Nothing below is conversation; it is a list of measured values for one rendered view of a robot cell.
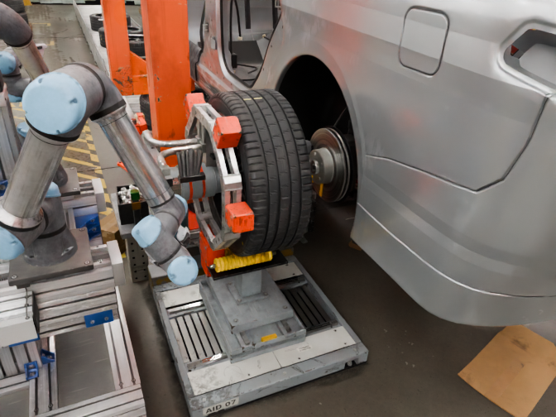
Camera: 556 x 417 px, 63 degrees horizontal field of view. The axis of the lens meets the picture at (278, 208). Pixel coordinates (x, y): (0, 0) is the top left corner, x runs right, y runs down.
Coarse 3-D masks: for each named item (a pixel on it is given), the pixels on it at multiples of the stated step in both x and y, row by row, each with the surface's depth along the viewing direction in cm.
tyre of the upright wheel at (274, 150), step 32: (224, 96) 165; (256, 96) 166; (256, 128) 155; (288, 128) 159; (256, 160) 152; (288, 160) 156; (256, 192) 153; (288, 192) 157; (256, 224) 158; (288, 224) 165
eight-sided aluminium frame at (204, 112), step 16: (192, 112) 175; (208, 112) 170; (192, 128) 185; (208, 128) 157; (224, 176) 152; (240, 176) 154; (224, 192) 153; (240, 192) 155; (208, 208) 199; (224, 208) 156; (224, 224) 160; (208, 240) 186; (224, 240) 164
